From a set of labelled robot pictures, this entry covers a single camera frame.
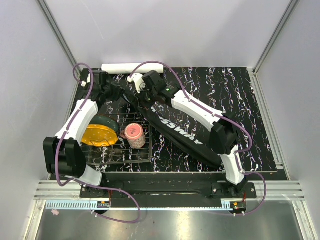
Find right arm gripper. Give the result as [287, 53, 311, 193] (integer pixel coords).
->
[134, 83, 157, 111]

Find white shuttlecock tube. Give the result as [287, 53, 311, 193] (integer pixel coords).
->
[101, 63, 164, 75]

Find black racket bag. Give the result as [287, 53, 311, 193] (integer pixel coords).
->
[122, 91, 222, 169]

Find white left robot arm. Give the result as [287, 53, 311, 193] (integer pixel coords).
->
[43, 69, 125, 198]

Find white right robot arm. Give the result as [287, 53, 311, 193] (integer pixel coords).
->
[127, 70, 248, 199]

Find green round object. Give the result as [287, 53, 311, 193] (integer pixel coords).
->
[95, 115, 120, 132]

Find yellow cloth item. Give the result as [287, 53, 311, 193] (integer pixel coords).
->
[81, 124, 119, 147]

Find pink patterned mug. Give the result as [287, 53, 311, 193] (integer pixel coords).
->
[120, 123, 146, 149]

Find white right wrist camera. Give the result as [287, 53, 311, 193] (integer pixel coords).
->
[127, 73, 147, 94]

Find wire rack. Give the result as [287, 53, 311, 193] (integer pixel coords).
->
[81, 113, 152, 166]

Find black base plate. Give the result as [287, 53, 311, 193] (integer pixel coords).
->
[79, 181, 257, 200]

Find aluminium frame rail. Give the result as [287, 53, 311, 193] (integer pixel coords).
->
[34, 180, 82, 200]

